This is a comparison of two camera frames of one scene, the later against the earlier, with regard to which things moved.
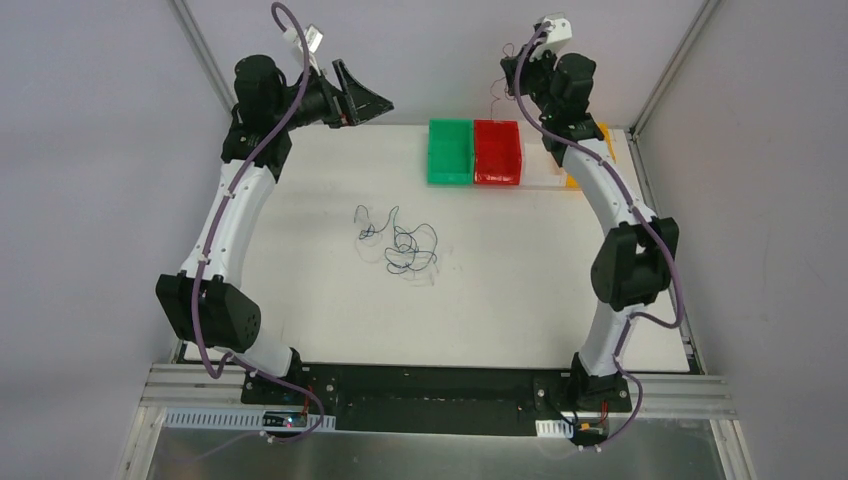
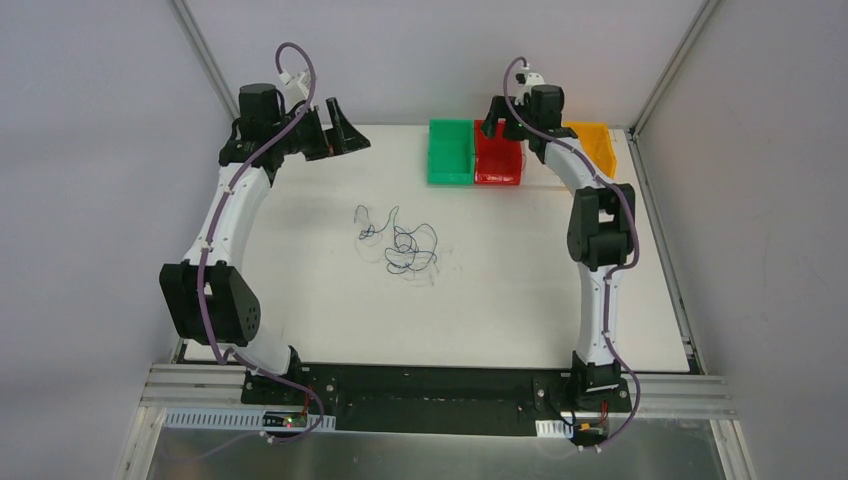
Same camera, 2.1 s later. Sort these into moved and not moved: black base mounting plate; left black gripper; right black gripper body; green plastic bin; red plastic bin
Moved: left black gripper; right black gripper body
Not moved: red plastic bin; green plastic bin; black base mounting plate
